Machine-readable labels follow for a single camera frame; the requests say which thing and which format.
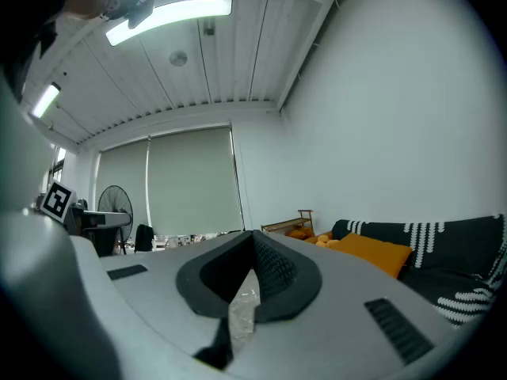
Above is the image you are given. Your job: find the head-mounted camera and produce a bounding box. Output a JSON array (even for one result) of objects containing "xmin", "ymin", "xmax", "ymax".
[{"xmin": 103, "ymin": 0, "xmax": 155, "ymax": 30}]

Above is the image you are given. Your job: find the long ceiling light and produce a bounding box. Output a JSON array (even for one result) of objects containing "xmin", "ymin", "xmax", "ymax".
[{"xmin": 105, "ymin": 0, "xmax": 234, "ymax": 48}]

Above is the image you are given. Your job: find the window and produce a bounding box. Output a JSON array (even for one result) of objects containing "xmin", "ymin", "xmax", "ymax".
[{"xmin": 49, "ymin": 144, "xmax": 67, "ymax": 185}]

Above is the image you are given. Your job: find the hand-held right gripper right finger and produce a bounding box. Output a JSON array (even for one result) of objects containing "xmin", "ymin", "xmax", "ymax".
[{"xmin": 233, "ymin": 230, "xmax": 471, "ymax": 380}]

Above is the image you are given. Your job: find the black white patterned sofa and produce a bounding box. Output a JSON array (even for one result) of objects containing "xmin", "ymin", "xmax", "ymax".
[{"xmin": 331, "ymin": 214, "xmax": 507, "ymax": 328}]

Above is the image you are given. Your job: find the narrow grey roller blind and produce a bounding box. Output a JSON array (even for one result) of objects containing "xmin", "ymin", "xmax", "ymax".
[{"xmin": 96, "ymin": 139, "xmax": 151, "ymax": 245}]

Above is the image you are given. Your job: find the black bag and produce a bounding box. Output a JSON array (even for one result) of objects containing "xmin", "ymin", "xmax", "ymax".
[{"xmin": 134, "ymin": 223, "xmax": 155, "ymax": 253}]

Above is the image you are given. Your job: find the wooden rattan armchair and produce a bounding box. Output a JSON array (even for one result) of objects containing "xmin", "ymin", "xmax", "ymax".
[{"xmin": 260, "ymin": 209, "xmax": 314, "ymax": 237}]

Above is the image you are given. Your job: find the black floor fan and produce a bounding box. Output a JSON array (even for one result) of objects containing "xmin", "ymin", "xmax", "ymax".
[{"xmin": 97, "ymin": 184, "xmax": 135, "ymax": 256}]

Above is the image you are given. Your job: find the person's black clothing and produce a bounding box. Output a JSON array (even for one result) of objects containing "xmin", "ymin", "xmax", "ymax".
[{"xmin": 0, "ymin": 0, "xmax": 76, "ymax": 102}]

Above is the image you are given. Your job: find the short ceiling light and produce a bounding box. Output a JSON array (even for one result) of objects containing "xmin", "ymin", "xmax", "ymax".
[{"xmin": 30, "ymin": 82, "xmax": 63, "ymax": 119}]

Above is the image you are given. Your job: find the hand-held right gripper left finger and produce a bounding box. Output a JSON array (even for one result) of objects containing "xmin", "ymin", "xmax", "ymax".
[{"xmin": 71, "ymin": 230, "xmax": 254, "ymax": 371}]

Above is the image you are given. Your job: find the orange pillow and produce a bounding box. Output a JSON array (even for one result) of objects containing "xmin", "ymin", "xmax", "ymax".
[{"xmin": 336, "ymin": 232, "xmax": 414, "ymax": 279}]

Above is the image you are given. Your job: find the orange flower cushion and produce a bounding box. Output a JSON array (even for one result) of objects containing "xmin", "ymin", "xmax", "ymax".
[{"xmin": 314, "ymin": 234, "xmax": 341, "ymax": 249}]

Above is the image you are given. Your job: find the pile of assorted clutter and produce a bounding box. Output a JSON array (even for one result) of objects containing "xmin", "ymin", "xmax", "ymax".
[{"xmin": 154, "ymin": 231, "xmax": 238, "ymax": 249}]

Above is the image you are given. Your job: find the wide grey roller blind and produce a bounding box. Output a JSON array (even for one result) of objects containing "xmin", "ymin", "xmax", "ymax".
[{"xmin": 147, "ymin": 127, "xmax": 245, "ymax": 237}]

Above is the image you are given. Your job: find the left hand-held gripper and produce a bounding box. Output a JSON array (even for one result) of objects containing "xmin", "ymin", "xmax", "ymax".
[{"xmin": 39, "ymin": 180, "xmax": 134, "ymax": 236}]

